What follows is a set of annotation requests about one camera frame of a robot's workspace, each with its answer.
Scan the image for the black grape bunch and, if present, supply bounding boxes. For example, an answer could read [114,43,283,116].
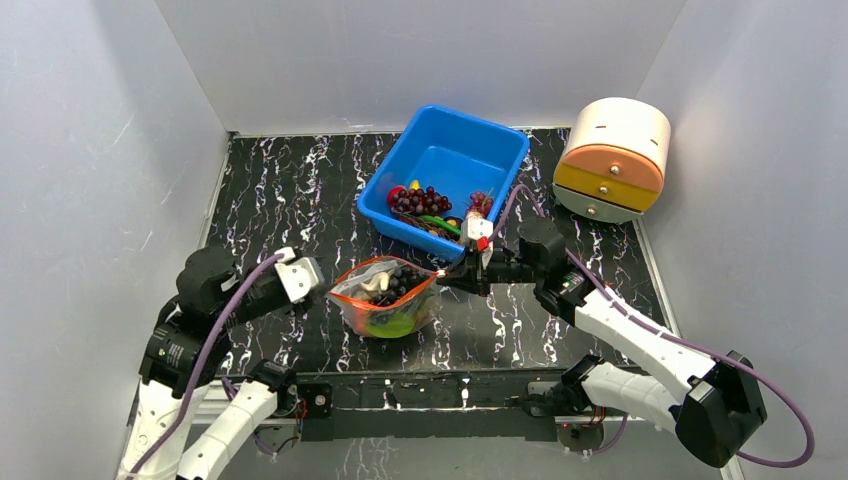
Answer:
[370,266,428,307]

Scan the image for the clear zip top bag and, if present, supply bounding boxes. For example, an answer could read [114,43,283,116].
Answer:
[328,256,439,339]

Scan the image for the white toy mushroom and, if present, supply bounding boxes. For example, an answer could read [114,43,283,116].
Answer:
[355,272,391,298]

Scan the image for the green toy starfruit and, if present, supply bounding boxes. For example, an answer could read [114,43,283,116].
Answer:
[366,313,417,339]

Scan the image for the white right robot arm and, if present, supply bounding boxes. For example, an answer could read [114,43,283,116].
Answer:
[437,218,767,468]

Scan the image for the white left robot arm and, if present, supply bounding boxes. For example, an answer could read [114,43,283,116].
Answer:
[117,247,303,479]

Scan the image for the green toy chili pepper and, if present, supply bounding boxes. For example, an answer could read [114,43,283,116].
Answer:
[420,215,461,236]

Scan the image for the light red grape bunch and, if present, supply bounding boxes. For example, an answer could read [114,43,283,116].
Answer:
[467,191,494,217]

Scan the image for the dark red grape bunch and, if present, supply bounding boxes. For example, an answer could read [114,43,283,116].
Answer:
[389,187,453,216]

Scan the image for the blue plastic bin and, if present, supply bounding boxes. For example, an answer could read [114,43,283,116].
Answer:
[357,105,530,261]

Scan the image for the round drawer cabinet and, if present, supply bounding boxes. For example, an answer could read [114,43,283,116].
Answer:
[552,97,672,224]

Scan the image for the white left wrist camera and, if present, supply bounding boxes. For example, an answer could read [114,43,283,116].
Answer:
[274,247,327,304]

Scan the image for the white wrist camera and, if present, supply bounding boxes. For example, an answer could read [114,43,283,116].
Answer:
[274,247,327,304]
[460,211,494,252]

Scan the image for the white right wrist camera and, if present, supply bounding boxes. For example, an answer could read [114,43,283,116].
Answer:
[460,211,494,252]

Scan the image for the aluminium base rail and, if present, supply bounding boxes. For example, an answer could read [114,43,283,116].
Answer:
[129,367,727,444]

